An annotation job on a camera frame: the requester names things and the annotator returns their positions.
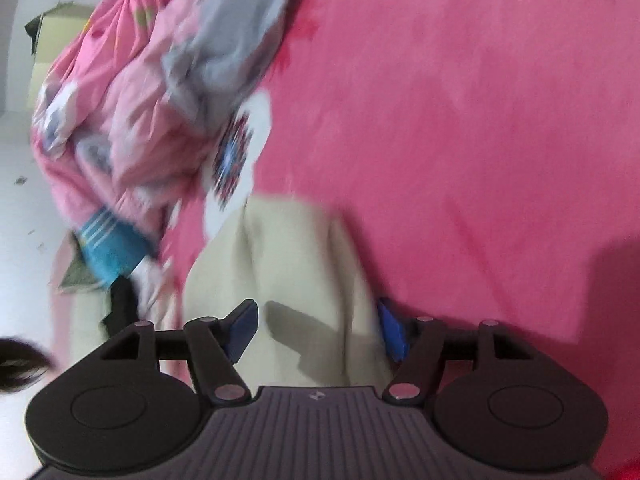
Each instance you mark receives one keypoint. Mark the beige garment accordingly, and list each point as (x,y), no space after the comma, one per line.
(290,270)

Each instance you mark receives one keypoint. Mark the black garment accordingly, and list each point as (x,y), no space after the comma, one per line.
(122,305)

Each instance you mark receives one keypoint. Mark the pink and grey quilt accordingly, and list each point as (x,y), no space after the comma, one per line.
(130,110)

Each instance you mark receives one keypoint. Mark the cardboard box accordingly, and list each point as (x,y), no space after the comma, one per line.
(60,45)

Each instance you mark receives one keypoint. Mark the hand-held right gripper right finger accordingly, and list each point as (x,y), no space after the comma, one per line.
(392,332)

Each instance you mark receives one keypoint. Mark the green patterned pillow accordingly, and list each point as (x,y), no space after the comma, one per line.
(75,277)

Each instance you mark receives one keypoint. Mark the pink floral bed sheet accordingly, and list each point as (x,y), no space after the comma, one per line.
(450,135)

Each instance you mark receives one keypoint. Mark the white garment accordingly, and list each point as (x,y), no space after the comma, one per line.
(150,280)

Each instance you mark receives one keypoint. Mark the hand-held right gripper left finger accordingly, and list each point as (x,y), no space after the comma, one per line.
(242,327)

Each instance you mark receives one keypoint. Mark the person's dark hair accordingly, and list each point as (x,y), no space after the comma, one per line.
(20,365)

